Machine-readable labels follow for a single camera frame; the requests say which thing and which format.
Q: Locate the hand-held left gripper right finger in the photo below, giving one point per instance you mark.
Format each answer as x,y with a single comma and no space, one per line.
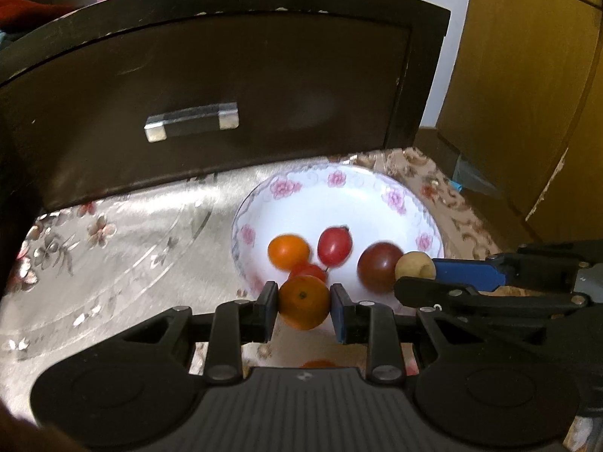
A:
338,315

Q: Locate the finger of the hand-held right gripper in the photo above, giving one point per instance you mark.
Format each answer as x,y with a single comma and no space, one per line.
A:
464,273
471,299

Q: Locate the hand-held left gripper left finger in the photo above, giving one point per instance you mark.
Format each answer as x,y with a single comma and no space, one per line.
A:
271,310

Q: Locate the orange mandarin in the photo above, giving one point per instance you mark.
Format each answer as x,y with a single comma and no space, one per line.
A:
289,252
318,364
304,302

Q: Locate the tan longan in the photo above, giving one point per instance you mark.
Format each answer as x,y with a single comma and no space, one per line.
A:
414,266

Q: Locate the small round red tomato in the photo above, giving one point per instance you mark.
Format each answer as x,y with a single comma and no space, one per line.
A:
306,271

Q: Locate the large dark red tomato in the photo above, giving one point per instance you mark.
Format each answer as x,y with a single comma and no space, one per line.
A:
379,266

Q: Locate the oblong red tomato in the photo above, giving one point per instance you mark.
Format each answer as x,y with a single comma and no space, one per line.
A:
334,246

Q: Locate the white floral bowl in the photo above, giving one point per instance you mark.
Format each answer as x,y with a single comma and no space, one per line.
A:
329,207

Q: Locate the beige floral tablecloth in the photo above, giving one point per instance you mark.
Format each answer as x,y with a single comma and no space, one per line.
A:
117,268

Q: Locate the yellow wooden wardrobe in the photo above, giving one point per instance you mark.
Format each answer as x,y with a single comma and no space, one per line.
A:
527,94

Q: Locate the dark wooden nightstand drawer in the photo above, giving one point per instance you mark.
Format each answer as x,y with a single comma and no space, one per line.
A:
235,66

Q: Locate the red cloth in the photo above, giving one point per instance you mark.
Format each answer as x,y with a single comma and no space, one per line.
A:
23,7

